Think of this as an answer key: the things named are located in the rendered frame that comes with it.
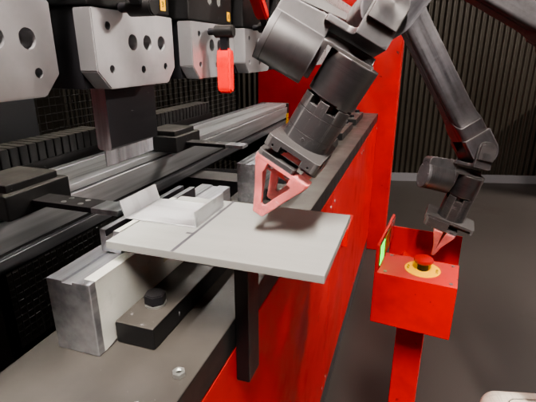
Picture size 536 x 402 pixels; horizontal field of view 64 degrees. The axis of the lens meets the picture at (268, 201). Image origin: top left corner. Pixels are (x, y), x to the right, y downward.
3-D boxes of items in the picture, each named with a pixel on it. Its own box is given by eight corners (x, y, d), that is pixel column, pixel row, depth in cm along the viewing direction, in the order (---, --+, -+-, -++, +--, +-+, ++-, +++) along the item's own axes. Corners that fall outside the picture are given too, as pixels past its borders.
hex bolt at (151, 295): (159, 311, 54) (158, 300, 53) (140, 307, 54) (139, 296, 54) (171, 299, 56) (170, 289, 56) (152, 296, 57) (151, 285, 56)
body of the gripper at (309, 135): (260, 147, 46) (294, 86, 43) (286, 131, 55) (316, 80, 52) (310, 180, 46) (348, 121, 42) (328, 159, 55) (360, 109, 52)
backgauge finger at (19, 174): (98, 236, 56) (92, 200, 54) (-48, 214, 63) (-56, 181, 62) (150, 206, 66) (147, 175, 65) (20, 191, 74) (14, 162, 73)
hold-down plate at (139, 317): (155, 351, 51) (152, 329, 50) (116, 341, 53) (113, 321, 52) (246, 248, 78) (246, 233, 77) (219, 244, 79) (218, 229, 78)
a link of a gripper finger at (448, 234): (413, 239, 103) (429, 206, 99) (443, 252, 101) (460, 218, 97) (410, 251, 97) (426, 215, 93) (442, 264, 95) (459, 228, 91)
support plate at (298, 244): (324, 284, 43) (324, 275, 43) (106, 248, 51) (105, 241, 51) (350, 221, 59) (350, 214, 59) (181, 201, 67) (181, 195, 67)
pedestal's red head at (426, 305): (448, 340, 87) (462, 260, 81) (369, 321, 93) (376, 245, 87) (453, 293, 104) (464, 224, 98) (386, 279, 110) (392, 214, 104)
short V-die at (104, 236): (121, 254, 54) (119, 231, 53) (102, 250, 55) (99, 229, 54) (195, 203, 72) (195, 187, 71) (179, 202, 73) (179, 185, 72)
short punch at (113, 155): (113, 167, 52) (104, 86, 49) (100, 166, 52) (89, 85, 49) (159, 150, 61) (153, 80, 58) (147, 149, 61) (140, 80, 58)
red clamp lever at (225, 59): (233, 93, 65) (230, 24, 62) (208, 92, 66) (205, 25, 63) (237, 92, 66) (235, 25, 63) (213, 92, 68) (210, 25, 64)
